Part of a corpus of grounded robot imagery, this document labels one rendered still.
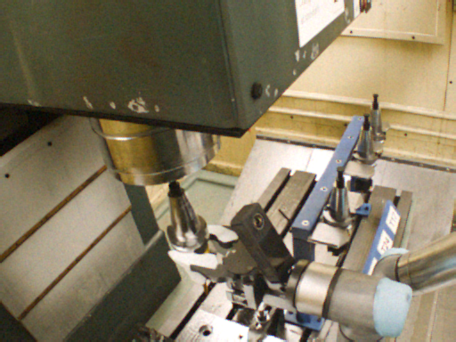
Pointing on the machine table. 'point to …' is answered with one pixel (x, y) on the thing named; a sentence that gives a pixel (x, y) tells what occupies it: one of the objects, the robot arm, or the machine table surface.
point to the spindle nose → (152, 151)
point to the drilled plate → (228, 331)
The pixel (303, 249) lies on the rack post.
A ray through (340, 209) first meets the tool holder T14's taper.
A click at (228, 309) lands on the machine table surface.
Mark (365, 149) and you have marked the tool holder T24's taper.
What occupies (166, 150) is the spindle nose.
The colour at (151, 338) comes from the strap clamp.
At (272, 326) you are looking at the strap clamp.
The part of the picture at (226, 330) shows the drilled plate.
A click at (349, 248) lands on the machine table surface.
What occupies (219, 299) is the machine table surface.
